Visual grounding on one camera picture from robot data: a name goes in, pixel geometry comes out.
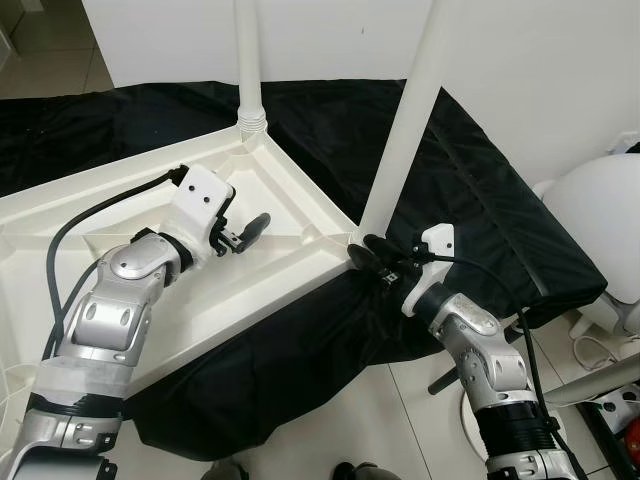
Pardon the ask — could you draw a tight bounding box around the white plastic table leg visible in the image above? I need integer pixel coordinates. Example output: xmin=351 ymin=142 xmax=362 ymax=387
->
xmin=233 ymin=0 xmax=271 ymax=136
xmin=355 ymin=0 xmax=471 ymax=246

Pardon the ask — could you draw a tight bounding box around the black cloth table cover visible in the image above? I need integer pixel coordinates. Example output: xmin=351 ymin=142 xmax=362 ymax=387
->
xmin=0 ymin=78 xmax=609 ymax=461

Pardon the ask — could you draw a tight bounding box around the dark metal table leg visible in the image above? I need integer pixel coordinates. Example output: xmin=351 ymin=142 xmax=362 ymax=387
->
xmin=428 ymin=365 xmax=463 ymax=396

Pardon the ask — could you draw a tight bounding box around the white round stand base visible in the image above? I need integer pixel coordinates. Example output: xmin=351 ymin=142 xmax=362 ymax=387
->
xmin=460 ymin=378 xmax=501 ymax=463

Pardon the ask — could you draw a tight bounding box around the black right robot foot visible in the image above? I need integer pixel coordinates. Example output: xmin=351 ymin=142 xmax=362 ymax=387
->
xmin=330 ymin=460 xmax=401 ymax=480

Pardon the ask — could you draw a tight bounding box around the white rounded appliance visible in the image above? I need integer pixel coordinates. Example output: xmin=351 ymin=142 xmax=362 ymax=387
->
xmin=530 ymin=152 xmax=640 ymax=336

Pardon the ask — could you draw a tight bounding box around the white stand pole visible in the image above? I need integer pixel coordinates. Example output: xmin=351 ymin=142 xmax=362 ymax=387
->
xmin=545 ymin=355 xmax=640 ymax=409

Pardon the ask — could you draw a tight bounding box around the white power adapter box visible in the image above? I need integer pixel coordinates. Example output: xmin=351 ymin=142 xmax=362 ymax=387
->
xmin=590 ymin=390 xmax=639 ymax=426

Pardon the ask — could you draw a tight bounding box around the red round canister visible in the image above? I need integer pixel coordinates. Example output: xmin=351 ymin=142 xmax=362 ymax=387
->
xmin=625 ymin=420 xmax=640 ymax=466

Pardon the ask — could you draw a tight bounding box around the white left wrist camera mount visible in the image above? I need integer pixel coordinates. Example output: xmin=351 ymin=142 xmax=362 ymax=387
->
xmin=165 ymin=165 xmax=239 ymax=263

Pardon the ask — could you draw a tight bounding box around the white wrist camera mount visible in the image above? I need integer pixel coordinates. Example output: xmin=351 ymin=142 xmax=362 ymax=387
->
xmin=402 ymin=225 xmax=457 ymax=319
xmin=165 ymin=165 xmax=239 ymax=263

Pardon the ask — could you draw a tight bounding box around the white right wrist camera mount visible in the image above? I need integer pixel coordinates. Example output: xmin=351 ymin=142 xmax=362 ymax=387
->
xmin=402 ymin=225 xmax=457 ymax=319

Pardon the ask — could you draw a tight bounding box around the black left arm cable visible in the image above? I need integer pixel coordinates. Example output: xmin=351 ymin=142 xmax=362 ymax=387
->
xmin=40 ymin=165 xmax=191 ymax=366

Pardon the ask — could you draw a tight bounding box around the white floor cable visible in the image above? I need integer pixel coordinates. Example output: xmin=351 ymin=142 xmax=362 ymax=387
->
xmin=570 ymin=330 xmax=621 ymax=373

